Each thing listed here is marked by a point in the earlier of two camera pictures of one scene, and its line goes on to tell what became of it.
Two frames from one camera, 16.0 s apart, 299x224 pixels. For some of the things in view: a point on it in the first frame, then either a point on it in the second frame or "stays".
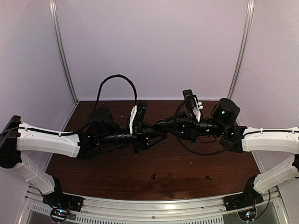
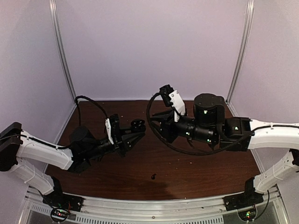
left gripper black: (140, 138) to (117, 140)
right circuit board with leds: (248, 215) stays
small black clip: (153, 177) stays
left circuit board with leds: (59, 215) stays
